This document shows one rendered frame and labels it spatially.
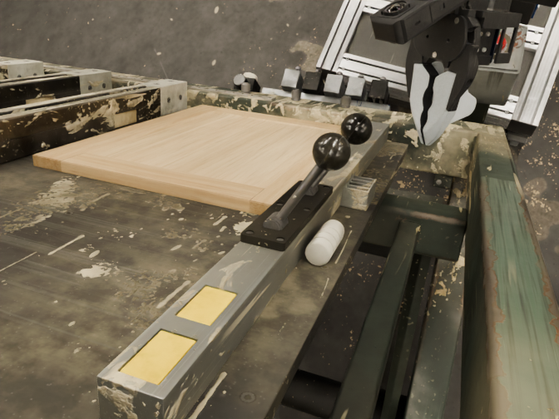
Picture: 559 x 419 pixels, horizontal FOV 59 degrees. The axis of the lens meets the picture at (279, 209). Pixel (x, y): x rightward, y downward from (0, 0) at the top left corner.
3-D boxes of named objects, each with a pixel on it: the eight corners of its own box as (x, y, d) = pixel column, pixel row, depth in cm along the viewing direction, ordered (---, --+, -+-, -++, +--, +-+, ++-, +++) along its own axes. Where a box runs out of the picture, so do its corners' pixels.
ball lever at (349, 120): (318, 202, 66) (381, 123, 60) (310, 211, 63) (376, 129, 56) (296, 184, 66) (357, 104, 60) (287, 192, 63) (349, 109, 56)
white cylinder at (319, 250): (328, 269, 55) (343, 242, 62) (331, 245, 54) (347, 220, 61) (303, 263, 56) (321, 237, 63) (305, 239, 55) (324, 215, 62)
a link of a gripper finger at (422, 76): (453, 140, 61) (472, 63, 57) (418, 145, 58) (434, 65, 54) (434, 133, 63) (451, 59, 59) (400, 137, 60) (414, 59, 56)
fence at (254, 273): (387, 140, 115) (389, 124, 114) (164, 448, 32) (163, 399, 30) (366, 137, 117) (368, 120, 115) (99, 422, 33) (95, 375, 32)
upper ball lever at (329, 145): (289, 235, 55) (362, 145, 49) (277, 248, 52) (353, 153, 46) (263, 214, 56) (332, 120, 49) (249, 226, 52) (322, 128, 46)
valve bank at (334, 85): (408, 103, 148) (408, 62, 126) (398, 147, 146) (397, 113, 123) (255, 82, 163) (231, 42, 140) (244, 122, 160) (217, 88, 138)
